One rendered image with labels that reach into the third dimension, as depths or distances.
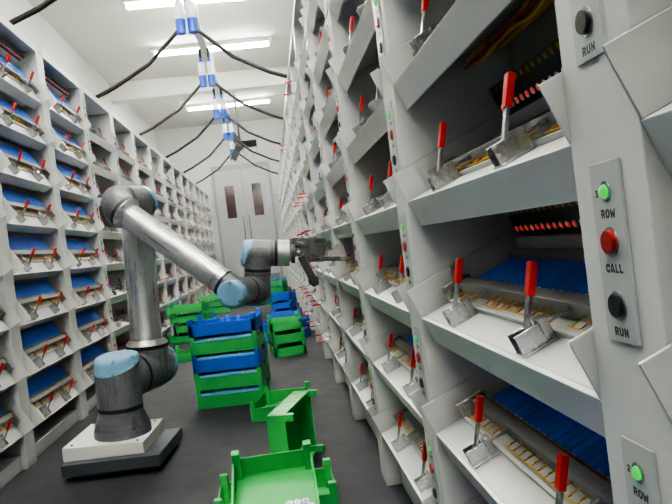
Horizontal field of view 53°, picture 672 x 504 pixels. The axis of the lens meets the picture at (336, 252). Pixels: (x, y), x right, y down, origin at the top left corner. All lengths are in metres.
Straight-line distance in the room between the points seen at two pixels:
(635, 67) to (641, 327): 0.16
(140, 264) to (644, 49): 2.20
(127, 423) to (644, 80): 2.15
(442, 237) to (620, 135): 0.68
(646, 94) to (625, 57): 0.03
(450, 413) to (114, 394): 1.48
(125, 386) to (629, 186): 2.09
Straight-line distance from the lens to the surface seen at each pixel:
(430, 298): 1.12
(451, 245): 1.13
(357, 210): 1.80
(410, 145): 1.12
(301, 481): 1.78
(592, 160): 0.51
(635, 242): 0.47
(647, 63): 0.46
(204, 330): 3.07
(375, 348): 1.82
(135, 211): 2.36
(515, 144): 0.70
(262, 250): 2.26
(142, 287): 2.51
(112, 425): 2.43
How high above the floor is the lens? 0.67
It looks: 1 degrees down
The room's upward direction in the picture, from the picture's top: 7 degrees counter-clockwise
